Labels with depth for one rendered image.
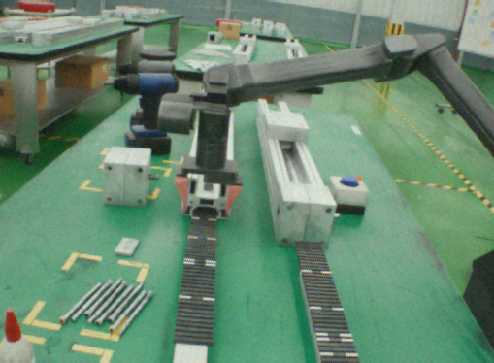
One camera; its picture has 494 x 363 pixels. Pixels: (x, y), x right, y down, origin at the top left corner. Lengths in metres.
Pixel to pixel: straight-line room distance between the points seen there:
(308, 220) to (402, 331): 0.28
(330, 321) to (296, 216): 0.27
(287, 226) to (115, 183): 0.36
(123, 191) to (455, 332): 0.68
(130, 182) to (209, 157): 0.21
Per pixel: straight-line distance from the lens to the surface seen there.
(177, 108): 0.85
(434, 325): 0.81
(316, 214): 0.90
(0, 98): 3.80
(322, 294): 0.74
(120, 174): 0.99
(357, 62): 0.96
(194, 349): 0.61
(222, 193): 0.98
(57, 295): 0.76
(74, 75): 4.78
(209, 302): 0.69
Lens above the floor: 1.22
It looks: 23 degrees down
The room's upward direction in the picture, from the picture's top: 7 degrees clockwise
